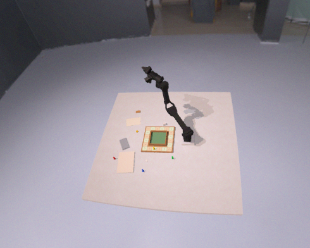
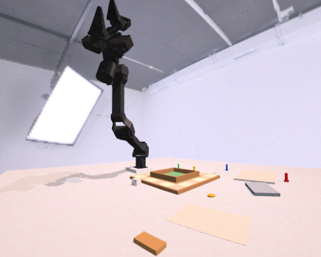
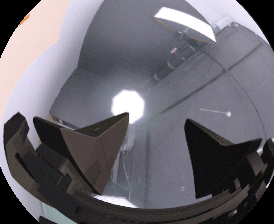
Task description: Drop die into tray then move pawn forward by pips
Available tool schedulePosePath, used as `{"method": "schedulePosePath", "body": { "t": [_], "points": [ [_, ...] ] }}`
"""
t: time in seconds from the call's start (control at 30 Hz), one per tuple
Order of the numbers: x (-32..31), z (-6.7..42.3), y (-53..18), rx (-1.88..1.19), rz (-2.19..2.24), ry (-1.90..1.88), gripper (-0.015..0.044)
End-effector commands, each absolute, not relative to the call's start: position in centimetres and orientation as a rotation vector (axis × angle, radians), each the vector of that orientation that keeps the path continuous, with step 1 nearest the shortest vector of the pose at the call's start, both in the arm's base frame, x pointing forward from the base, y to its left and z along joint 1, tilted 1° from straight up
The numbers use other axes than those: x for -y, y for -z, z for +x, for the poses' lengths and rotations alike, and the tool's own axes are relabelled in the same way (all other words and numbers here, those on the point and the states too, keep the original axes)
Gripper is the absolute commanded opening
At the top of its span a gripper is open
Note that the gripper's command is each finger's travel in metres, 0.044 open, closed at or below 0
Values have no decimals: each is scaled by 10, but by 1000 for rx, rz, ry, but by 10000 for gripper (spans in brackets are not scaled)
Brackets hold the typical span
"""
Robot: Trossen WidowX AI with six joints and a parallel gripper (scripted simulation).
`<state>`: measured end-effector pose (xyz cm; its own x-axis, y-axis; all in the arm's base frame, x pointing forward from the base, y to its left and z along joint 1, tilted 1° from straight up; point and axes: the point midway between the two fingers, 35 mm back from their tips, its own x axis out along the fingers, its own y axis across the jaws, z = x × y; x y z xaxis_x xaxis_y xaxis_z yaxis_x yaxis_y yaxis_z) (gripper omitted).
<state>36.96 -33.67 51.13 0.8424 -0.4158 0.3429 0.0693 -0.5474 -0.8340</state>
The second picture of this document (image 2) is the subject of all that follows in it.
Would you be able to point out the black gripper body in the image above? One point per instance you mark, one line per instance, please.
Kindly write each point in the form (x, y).
(98, 46)

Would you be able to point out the orange rectangular block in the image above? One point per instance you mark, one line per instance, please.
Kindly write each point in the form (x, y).
(150, 243)

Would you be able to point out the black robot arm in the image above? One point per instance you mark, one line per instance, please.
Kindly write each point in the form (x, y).
(112, 73)

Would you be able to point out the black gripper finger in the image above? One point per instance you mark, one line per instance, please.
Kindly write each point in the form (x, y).
(97, 28)
(113, 14)

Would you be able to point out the orange flat disc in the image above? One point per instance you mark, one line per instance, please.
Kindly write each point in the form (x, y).
(211, 195)

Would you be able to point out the white die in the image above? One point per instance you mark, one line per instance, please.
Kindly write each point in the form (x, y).
(136, 182)

